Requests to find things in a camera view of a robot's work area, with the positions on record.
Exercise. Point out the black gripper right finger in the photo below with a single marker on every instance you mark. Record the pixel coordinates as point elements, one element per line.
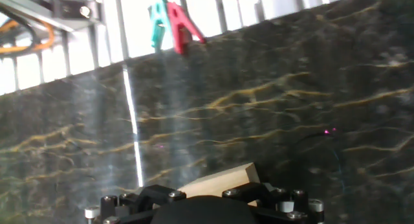
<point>258,193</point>

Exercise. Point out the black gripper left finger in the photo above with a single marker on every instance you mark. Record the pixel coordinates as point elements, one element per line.
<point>155,196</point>

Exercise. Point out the large wooden cube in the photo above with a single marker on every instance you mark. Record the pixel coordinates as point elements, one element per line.
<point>223,182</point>

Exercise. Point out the black marble pattern mat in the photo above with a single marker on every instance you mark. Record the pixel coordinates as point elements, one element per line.
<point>226,114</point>

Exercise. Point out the red plastic clip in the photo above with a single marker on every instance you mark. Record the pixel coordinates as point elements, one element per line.
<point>181,26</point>

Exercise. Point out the teal plastic clip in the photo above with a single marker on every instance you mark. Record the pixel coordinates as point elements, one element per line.
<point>158,23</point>

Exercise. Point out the orange tube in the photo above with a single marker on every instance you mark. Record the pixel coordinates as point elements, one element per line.
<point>50,33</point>

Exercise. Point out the aluminium frame beam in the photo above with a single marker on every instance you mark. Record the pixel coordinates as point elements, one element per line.
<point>64,10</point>

